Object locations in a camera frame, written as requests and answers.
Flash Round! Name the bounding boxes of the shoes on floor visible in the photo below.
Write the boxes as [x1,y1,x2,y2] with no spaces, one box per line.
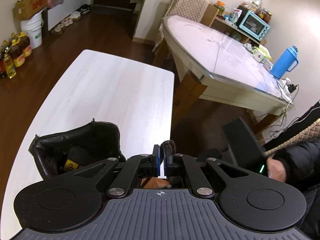
[50,4,91,35]

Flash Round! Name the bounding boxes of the teal toaster oven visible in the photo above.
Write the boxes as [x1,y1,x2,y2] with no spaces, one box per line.
[236,5,270,41]

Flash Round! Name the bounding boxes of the black jacket sleeve forearm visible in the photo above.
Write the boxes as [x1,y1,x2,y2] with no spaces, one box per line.
[272,139,319,239]

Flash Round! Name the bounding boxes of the cardboard box with hat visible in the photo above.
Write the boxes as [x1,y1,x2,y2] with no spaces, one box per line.
[14,0,47,21]

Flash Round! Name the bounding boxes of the quilted dining chair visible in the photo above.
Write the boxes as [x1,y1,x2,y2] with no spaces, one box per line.
[152,0,220,53]

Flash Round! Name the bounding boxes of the beige quilted chair cushion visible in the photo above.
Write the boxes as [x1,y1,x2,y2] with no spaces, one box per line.
[263,119,320,157]

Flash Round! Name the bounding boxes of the white dining table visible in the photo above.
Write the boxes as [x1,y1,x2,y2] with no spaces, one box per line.
[163,15,294,133]

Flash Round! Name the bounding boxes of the brown leather work boot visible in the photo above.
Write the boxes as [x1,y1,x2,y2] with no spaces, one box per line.
[28,118,185,190]

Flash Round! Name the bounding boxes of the white plastic bucket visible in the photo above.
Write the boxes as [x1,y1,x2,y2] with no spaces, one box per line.
[20,11,44,49]

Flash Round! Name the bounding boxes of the cooking oil bottles cluster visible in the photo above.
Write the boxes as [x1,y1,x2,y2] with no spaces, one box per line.
[1,31,32,79]

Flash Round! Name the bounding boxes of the blue thermos jug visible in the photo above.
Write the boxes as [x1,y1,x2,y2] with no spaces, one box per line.
[270,46,299,79]

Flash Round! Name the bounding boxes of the dark brown shoelace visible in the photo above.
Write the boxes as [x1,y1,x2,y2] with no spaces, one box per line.
[160,140,176,159]

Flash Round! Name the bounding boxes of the person's right hand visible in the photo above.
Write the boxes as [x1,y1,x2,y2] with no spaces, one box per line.
[267,158,286,183]

